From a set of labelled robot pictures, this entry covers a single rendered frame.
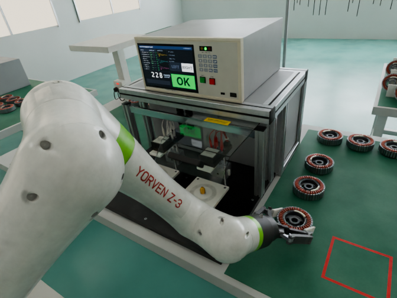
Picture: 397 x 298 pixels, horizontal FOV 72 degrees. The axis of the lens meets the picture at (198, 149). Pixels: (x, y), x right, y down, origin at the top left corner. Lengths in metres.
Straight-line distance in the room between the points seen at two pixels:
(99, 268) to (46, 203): 1.66
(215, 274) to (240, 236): 0.26
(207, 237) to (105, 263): 1.38
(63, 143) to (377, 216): 0.99
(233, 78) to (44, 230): 0.71
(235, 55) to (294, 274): 0.66
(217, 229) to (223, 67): 0.51
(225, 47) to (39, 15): 5.22
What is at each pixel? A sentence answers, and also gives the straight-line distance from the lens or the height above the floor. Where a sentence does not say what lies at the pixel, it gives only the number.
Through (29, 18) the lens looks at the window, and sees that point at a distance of 5.85.
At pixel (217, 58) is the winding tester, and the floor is 1.26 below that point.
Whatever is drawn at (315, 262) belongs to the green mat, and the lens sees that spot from 0.92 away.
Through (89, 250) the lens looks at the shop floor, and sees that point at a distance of 2.10.
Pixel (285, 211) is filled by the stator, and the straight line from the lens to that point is 0.99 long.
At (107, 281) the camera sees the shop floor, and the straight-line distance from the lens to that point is 1.90.
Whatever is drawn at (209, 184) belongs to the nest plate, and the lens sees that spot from 1.10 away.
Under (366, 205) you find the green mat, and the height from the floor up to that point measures 0.75.
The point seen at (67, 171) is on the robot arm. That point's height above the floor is 1.33.
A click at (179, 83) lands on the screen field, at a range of 1.03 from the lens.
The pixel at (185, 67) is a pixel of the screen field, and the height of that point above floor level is 1.22.
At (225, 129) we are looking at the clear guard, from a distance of 0.87.
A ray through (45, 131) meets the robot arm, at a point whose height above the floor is 1.36.
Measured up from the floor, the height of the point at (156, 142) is 0.92.
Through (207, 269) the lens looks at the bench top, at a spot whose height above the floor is 0.75.
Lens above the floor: 1.48
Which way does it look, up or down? 32 degrees down
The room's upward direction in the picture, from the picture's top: 7 degrees counter-clockwise
